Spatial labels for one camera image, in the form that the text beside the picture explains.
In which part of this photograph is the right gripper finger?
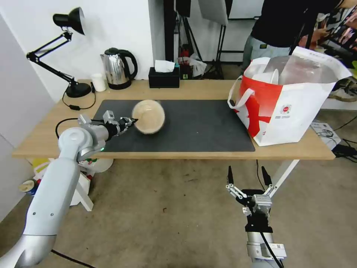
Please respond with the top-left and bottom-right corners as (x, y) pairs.
(225, 166), (247, 200)
(261, 166), (277, 197)

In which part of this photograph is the brown paper bowl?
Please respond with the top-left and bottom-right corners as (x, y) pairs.
(131, 99), (166, 135)

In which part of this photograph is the printed white plastic bag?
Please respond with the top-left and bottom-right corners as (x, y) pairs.
(75, 157), (114, 175)

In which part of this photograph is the white and red takeout bag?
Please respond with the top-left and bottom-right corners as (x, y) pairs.
(228, 47), (353, 147)

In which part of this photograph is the white table leg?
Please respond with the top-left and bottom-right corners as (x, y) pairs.
(272, 159), (300, 190)
(68, 167), (94, 211)

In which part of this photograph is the white cup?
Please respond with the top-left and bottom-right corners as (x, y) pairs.
(91, 73), (107, 92)

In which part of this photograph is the steel electric kettle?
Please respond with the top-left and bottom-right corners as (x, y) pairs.
(100, 48), (139, 90)

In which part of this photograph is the black desk lamp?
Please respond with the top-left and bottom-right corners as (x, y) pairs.
(26, 6), (93, 98)

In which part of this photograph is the black tissue box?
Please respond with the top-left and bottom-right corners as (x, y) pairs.
(148, 67), (181, 89)

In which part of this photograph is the black desk mat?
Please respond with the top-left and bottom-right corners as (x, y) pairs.
(91, 99), (256, 153)

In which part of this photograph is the white tissue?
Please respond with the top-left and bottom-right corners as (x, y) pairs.
(154, 60), (176, 74)

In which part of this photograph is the yellow and white container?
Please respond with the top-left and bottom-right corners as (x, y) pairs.
(32, 157), (56, 193)

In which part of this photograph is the red canister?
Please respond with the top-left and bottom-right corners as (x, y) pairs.
(178, 49), (193, 65)

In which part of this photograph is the paper cup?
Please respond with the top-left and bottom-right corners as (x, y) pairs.
(19, 180), (36, 195)

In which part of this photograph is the brown shoe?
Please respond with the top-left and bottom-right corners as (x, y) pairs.
(328, 77), (357, 102)

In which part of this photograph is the black light stand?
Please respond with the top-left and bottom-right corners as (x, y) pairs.
(214, 16), (244, 67)

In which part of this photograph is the black studio light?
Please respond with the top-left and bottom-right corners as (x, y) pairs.
(176, 0), (192, 18)

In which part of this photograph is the white softbox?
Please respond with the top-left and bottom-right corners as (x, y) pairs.
(197, 0), (229, 24)

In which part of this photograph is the person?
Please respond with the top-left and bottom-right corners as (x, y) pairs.
(241, 0), (357, 71)

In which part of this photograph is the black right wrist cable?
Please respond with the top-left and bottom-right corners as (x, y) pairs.
(259, 231), (283, 268)

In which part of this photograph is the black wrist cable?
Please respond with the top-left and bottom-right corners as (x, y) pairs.
(259, 231), (283, 268)
(55, 118), (104, 139)

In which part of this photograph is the black lamp cable with switch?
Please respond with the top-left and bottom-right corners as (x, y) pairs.
(62, 81), (97, 111)

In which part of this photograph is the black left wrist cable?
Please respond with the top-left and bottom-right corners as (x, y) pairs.
(55, 118), (104, 139)

